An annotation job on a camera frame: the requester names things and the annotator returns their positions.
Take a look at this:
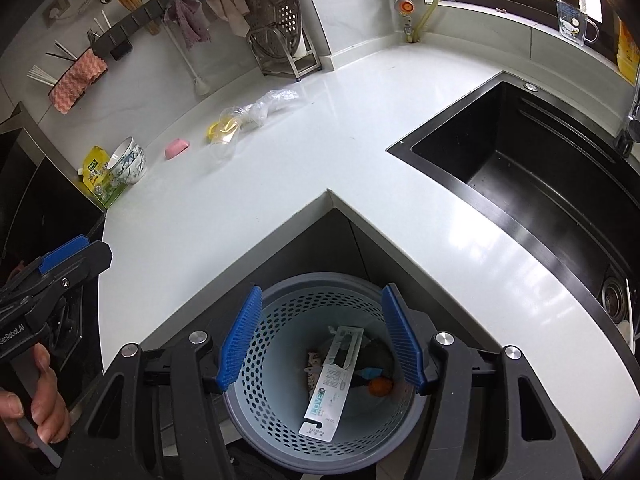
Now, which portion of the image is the person's left hand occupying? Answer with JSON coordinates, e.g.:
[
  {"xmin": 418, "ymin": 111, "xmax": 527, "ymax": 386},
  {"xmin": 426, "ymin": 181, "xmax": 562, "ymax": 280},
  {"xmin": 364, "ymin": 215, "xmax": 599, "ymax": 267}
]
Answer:
[{"xmin": 0, "ymin": 342, "xmax": 72, "ymax": 448}]

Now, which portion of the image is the dark chopsticks pair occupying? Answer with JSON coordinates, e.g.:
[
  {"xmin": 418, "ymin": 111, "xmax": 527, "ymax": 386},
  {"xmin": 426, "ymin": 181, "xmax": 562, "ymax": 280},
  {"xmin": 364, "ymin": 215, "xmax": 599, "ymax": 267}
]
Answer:
[{"xmin": 46, "ymin": 40, "xmax": 78, "ymax": 61}]

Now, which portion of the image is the white long-handled brush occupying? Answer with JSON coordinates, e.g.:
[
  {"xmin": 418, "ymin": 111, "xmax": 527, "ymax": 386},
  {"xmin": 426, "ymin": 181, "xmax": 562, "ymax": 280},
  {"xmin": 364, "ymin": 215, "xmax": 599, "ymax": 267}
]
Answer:
[{"xmin": 167, "ymin": 22, "xmax": 211, "ymax": 97}]

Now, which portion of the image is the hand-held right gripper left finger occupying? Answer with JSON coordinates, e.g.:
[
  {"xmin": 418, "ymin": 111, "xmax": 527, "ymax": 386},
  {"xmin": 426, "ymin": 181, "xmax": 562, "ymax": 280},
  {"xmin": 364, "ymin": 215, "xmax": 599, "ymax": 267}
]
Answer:
[{"xmin": 56, "ymin": 285, "xmax": 263, "ymax": 480}]

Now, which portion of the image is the metal dish rack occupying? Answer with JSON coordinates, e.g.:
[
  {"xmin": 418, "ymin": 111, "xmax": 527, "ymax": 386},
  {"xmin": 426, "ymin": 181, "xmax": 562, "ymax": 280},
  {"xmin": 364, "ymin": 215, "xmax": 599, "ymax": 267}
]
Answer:
[{"xmin": 246, "ymin": 25, "xmax": 323, "ymax": 82}]

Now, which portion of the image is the yellow oil bottle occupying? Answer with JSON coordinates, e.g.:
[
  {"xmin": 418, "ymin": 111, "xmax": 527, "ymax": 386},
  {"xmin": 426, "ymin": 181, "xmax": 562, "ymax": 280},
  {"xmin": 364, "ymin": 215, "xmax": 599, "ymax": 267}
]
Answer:
[{"xmin": 612, "ymin": 15, "xmax": 640, "ymax": 86}]

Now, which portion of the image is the dark corner cabinet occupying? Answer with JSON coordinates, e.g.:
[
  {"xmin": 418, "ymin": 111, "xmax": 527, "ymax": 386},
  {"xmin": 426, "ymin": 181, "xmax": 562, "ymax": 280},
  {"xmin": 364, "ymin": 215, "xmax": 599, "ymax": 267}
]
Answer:
[{"xmin": 100, "ymin": 190, "xmax": 601, "ymax": 480}]

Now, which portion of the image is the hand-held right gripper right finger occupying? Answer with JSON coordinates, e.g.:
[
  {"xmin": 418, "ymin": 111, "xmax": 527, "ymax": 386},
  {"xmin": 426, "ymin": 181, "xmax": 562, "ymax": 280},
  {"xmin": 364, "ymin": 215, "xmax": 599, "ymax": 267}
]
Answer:
[{"xmin": 381, "ymin": 284, "xmax": 586, "ymax": 480}]

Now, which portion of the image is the black wall rack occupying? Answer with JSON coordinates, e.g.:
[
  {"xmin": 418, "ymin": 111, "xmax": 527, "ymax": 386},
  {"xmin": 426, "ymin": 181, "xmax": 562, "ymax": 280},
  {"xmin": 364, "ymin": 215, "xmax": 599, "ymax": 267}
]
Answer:
[{"xmin": 47, "ymin": 0, "xmax": 238, "ymax": 101}]

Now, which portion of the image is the white wall outlet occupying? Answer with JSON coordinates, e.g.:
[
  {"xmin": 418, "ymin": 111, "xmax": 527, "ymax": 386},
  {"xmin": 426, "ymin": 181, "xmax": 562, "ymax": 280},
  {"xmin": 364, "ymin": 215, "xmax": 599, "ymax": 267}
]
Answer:
[{"xmin": 42, "ymin": 0, "xmax": 71, "ymax": 26}]

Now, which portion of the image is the grey perforated waste basket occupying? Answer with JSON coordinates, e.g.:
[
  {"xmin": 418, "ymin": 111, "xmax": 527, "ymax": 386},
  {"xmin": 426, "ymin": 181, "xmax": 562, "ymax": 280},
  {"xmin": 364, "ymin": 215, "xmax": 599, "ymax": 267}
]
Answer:
[{"xmin": 222, "ymin": 272, "xmax": 436, "ymax": 475}]

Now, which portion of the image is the black cooktop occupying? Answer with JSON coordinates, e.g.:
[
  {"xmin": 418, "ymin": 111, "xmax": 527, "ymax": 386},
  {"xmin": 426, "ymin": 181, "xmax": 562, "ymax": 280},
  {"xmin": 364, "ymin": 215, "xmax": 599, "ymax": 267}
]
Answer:
[{"xmin": 0, "ymin": 102, "xmax": 106, "ymax": 411}]

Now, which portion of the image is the black kitchen sink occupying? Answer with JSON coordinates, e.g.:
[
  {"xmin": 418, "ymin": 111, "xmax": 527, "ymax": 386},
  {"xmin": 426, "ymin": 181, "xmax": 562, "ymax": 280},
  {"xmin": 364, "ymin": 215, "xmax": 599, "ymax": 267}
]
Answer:
[{"xmin": 386, "ymin": 71, "xmax": 640, "ymax": 356}]

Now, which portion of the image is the perforated metal steamer plate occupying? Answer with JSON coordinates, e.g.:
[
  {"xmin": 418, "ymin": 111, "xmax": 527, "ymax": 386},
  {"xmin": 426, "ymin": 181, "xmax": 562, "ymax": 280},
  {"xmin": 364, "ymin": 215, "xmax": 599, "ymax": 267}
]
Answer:
[{"xmin": 236, "ymin": 0, "xmax": 305, "ymax": 58}]

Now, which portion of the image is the gas valve with orange dial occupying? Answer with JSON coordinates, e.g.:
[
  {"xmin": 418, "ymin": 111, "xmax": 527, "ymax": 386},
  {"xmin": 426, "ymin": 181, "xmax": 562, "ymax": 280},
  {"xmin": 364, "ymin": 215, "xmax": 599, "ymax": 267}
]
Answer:
[{"xmin": 392, "ymin": 0, "xmax": 421, "ymax": 43}]

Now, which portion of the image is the metal faucet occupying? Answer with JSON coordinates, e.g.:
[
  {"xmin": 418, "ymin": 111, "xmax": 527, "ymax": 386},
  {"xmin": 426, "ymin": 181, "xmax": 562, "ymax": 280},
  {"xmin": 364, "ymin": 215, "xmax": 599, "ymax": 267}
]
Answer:
[{"xmin": 614, "ymin": 87, "xmax": 640, "ymax": 158}]

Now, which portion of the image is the purple rag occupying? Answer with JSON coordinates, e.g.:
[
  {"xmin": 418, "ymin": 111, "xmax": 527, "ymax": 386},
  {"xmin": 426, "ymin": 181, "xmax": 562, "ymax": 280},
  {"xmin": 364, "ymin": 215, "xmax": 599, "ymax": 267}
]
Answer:
[{"xmin": 164, "ymin": 0, "xmax": 212, "ymax": 51}]

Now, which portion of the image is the patterned paper wrapper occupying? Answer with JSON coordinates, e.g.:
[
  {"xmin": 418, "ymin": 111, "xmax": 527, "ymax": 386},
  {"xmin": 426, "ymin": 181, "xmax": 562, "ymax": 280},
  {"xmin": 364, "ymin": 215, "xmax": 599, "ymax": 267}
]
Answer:
[{"xmin": 302, "ymin": 350, "xmax": 327, "ymax": 391}]

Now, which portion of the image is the beige rag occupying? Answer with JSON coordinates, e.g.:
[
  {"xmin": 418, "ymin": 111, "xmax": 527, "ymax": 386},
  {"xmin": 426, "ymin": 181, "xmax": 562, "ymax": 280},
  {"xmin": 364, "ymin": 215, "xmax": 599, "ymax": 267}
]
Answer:
[{"xmin": 205, "ymin": 0, "xmax": 251, "ymax": 38}]

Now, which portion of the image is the white chopsticks bundle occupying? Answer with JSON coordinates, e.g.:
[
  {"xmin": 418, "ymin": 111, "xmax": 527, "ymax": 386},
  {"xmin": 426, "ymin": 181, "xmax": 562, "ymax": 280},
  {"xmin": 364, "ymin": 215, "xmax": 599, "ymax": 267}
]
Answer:
[{"xmin": 26, "ymin": 64, "xmax": 58, "ymax": 86}]

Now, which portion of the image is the clear glass mug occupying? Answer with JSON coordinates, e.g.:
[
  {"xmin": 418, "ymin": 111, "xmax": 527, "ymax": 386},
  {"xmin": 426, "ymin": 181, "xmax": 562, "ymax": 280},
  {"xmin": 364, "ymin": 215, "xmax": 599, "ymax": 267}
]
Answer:
[{"xmin": 556, "ymin": 0, "xmax": 599, "ymax": 47}]

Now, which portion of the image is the yellow green refill pouch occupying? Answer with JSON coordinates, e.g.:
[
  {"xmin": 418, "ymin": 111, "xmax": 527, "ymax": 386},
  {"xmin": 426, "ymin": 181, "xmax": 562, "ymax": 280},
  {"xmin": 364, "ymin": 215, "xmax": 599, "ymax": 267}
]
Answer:
[{"xmin": 77, "ymin": 146, "xmax": 123, "ymax": 210}]

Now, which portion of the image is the clear plastic bag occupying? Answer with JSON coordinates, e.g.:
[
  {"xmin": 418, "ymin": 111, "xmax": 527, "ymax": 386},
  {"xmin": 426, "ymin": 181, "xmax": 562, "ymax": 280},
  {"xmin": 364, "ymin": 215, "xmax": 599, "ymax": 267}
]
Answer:
[{"xmin": 235, "ymin": 89, "xmax": 307, "ymax": 128}]

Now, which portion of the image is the pink wavy dish cloth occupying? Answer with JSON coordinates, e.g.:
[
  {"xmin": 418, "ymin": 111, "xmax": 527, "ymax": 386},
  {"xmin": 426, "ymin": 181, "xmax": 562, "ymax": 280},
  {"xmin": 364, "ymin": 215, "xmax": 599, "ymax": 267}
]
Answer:
[{"xmin": 48, "ymin": 49, "xmax": 108, "ymax": 113}]

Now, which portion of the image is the metal sink drain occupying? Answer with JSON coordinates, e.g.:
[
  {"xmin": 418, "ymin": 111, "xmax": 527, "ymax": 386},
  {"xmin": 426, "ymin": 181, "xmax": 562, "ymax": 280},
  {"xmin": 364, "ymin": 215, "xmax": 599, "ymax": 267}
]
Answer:
[{"xmin": 601, "ymin": 275, "xmax": 631, "ymax": 322}]

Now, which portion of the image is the toothbrush package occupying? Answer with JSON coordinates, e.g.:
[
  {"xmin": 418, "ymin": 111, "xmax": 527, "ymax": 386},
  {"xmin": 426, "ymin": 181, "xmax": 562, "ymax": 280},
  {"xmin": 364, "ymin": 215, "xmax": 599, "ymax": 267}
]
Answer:
[{"xmin": 298, "ymin": 325, "xmax": 365, "ymax": 442}]

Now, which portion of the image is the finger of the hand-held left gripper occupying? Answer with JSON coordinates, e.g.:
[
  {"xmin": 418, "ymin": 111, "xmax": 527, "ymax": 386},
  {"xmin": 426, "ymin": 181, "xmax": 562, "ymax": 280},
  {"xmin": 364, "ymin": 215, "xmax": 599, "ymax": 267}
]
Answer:
[
  {"xmin": 7, "ymin": 235, "xmax": 91, "ymax": 282},
  {"xmin": 30, "ymin": 240, "xmax": 113, "ymax": 307}
]

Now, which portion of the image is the yellow gas hose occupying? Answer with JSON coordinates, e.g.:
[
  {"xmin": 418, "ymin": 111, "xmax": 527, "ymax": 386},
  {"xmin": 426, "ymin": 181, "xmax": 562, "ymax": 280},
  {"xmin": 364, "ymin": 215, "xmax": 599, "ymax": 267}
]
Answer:
[{"xmin": 404, "ymin": 0, "xmax": 441, "ymax": 43}]

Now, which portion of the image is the white blue-patterned bowl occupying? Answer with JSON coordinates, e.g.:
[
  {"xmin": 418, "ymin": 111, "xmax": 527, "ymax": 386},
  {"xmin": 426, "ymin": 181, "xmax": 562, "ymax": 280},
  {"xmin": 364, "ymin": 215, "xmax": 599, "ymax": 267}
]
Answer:
[
  {"xmin": 106, "ymin": 136, "xmax": 141, "ymax": 173},
  {"xmin": 112, "ymin": 144, "xmax": 147, "ymax": 186}
]

